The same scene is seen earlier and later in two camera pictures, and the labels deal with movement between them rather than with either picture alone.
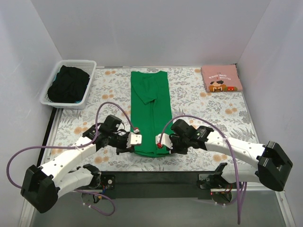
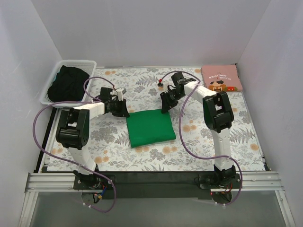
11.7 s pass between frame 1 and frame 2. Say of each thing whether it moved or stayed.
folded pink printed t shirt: stayed
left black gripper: moved
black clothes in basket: stayed
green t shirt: moved
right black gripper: moved
